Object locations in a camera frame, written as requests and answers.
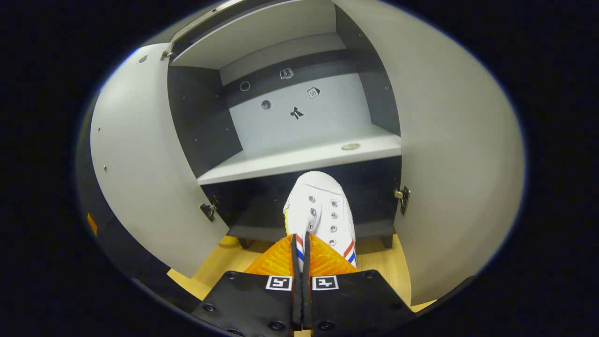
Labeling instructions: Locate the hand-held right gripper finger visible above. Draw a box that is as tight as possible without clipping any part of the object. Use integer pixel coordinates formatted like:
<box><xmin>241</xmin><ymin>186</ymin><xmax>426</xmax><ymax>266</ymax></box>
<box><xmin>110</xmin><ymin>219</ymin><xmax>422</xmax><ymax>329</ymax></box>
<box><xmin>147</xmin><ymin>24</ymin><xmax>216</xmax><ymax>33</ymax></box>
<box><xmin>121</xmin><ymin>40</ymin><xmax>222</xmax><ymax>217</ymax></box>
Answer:
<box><xmin>303</xmin><ymin>232</ymin><xmax>417</xmax><ymax>337</ymax></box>
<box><xmin>192</xmin><ymin>233</ymin><xmax>305</xmax><ymax>337</ymax></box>

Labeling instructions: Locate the grey cabinet door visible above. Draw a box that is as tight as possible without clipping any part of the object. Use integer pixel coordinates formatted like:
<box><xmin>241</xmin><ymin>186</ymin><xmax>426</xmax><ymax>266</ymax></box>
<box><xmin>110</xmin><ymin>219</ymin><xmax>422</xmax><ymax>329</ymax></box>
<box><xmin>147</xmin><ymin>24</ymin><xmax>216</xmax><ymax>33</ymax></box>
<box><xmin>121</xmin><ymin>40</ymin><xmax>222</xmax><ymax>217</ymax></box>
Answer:
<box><xmin>335</xmin><ymin>0</ymin><xmax>526</xmax><ymax>307</ymax></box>
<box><xmin>90</xmin><ymin>43</ymin><xmax>230</xmax><ymax>279</ymax></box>

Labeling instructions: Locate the white striped shoe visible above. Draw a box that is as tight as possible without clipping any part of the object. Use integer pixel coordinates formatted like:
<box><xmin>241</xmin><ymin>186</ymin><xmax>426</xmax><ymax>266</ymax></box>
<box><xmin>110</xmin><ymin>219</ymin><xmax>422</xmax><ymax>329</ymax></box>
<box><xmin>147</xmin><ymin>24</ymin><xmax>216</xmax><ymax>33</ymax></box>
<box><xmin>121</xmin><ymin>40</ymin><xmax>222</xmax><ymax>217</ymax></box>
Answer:
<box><xmin>283</xmin><ymin>171</ymin><xmax>357</xmax><ymax>272</ymax></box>

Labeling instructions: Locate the grey shoe cabinet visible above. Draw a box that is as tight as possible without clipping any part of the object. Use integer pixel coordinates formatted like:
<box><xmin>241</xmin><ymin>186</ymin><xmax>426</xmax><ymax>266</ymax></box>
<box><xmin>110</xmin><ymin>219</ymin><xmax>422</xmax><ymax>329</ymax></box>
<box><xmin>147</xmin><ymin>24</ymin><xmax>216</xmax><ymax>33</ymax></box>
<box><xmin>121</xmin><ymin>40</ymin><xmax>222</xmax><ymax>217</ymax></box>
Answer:
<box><xmin>166</xmin><ymin>0</ymin><xmax>403</xmax><ymax>249</ymax></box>

